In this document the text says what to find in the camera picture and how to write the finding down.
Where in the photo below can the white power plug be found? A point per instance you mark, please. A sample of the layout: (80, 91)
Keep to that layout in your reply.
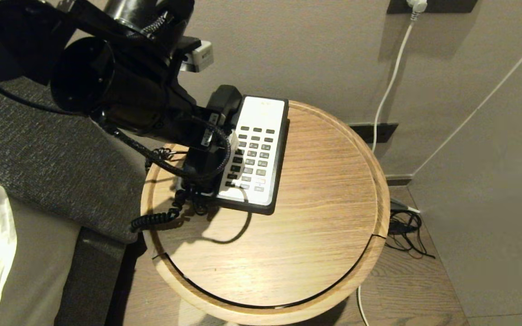
(417, 5)

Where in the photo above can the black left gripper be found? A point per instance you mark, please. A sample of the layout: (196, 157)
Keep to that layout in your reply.
(206, 154)

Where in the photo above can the large black wall outlet plate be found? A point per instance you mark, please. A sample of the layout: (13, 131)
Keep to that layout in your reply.
(447, 5)

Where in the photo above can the black telephone handset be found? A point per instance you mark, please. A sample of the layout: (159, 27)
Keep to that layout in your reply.
(224, 97)

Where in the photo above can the black and white telephone base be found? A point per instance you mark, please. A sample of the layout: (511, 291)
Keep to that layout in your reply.
(261, 136)

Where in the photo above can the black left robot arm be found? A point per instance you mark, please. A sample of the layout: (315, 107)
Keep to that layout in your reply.
(120, 86)

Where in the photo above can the beige mattress cover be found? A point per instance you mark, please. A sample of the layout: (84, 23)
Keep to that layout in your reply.
(39, 271)

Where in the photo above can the dark fabric bed base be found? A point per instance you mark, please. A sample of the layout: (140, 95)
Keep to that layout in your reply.
(89, 280)

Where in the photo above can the round wooden side table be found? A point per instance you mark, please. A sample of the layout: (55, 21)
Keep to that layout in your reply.
(288, 235)

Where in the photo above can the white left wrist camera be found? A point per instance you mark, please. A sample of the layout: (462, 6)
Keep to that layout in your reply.
(200, 56)

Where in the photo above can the grey fabric headboard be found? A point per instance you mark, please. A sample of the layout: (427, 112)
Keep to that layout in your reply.
(39, 149)

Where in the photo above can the small black wall plate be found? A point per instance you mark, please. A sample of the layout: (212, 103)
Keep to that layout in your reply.
(379, 133)

